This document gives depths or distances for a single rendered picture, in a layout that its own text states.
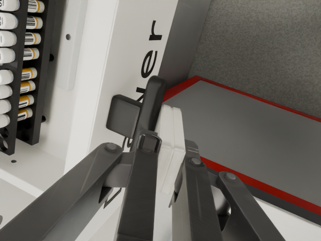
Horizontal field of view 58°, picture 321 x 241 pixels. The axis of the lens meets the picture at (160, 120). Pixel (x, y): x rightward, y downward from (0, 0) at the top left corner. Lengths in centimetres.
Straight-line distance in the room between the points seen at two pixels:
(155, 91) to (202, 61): 93
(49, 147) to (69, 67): 11
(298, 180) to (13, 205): 42
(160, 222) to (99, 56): 30
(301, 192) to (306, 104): 67
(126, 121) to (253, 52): 91
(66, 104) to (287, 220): 29
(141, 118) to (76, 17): 14
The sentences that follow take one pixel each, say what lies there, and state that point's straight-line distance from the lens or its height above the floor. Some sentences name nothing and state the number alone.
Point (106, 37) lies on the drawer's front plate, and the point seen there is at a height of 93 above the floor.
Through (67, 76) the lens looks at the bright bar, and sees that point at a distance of 31.
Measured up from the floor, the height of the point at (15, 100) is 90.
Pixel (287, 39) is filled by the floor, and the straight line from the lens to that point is 109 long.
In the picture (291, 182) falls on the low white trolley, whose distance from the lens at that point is 50.
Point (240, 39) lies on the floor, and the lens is 110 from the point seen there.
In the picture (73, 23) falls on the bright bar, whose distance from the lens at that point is 30.
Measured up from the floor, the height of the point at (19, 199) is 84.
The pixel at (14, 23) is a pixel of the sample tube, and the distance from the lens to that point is 27.
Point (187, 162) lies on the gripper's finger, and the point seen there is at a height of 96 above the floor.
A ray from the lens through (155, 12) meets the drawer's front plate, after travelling 24.
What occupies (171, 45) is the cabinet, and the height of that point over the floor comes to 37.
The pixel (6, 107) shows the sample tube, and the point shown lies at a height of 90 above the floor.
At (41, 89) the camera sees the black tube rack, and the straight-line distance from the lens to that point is 31.
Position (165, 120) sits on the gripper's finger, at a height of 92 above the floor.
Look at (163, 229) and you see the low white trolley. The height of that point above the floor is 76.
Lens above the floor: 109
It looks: 64 degrees down
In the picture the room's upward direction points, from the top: 127 degrees counter-clockwise
